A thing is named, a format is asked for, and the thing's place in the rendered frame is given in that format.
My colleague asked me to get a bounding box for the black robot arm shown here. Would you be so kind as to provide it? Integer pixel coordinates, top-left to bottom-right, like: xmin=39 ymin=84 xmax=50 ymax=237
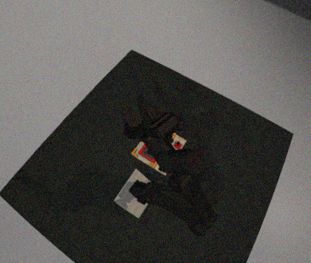
xmin=129 ymin=147 xmax=218 ymax=237

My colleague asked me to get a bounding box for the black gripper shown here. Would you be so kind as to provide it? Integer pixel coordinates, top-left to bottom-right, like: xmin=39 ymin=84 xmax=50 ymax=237
xmin=121 ymin=94 xmax=179 ymax=158

